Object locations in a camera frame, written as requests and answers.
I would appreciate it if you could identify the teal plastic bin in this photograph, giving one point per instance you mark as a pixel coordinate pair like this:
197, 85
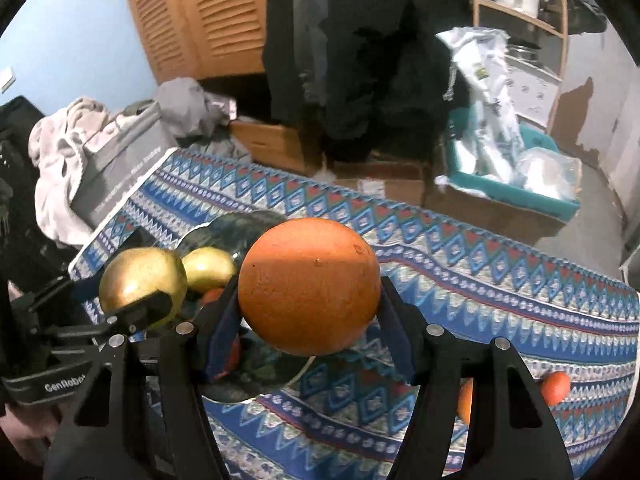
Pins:
500, 191

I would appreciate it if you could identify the dark green plate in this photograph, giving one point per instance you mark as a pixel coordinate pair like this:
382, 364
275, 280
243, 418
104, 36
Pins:
265, 370

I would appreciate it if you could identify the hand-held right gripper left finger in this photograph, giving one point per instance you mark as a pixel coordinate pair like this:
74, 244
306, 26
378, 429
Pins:
222, 330

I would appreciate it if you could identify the large orange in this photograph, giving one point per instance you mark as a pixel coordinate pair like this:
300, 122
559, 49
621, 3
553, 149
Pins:
310, 285

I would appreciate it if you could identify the small yellow-green mango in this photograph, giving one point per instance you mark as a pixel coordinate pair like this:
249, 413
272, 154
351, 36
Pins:
140, 270

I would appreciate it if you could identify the wooden shelf rack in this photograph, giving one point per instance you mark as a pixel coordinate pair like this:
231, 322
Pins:
562, 35

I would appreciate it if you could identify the white printed drawer box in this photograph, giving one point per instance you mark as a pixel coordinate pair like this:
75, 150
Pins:
532, 92

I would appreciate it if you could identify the black hanging coat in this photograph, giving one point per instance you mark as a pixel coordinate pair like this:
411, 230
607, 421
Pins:
390, 60

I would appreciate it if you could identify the large red apple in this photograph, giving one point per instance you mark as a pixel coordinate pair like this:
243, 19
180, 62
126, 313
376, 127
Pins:
212, 296

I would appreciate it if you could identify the large green mango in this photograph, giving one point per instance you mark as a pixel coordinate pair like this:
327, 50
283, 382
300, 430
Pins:
207, 267

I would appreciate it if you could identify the wooden louvered cabinet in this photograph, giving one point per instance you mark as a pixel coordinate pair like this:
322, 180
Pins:
210, 15

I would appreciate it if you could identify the black case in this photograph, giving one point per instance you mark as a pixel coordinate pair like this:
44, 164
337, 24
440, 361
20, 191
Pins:
20, 185

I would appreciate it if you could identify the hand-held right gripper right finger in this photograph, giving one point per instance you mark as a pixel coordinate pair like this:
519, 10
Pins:
397, 340

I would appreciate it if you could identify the clear plastic bag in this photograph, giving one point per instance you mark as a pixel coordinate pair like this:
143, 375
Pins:
547, 172

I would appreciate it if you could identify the dark round pan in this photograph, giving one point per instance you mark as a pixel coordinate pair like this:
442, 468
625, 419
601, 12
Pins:
585, 12

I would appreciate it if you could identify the flat cardboard box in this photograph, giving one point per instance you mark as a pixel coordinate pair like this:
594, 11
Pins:
380, 180

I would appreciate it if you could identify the white towel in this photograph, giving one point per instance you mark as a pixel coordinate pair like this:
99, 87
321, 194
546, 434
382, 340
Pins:
55, 160

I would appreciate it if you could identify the grey hanging coat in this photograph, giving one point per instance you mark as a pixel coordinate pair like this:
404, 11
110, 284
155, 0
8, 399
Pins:
310, 25

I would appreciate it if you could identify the small orange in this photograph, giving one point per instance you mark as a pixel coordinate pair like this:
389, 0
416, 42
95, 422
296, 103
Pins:
466, 400
555, 388

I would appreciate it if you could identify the grey cloth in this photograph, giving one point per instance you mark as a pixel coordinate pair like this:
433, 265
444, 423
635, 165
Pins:
185, 105

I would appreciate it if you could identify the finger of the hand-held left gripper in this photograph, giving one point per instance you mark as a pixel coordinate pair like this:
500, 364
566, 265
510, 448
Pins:
145, 310
60, 295

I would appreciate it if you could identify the brown cardboard box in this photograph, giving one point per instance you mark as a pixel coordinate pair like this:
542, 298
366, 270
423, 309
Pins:
270, 145

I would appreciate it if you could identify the blue patterned blanket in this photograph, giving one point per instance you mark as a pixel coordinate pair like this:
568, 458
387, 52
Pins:
450, 260

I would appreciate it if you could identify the large cardboard box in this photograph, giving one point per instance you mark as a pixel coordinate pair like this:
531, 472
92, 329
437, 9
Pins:
500, 220

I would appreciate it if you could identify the white printed plastic bag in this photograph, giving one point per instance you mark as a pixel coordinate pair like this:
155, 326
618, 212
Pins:
485, 100

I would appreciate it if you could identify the person's left forearm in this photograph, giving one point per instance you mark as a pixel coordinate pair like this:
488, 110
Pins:
30, 440

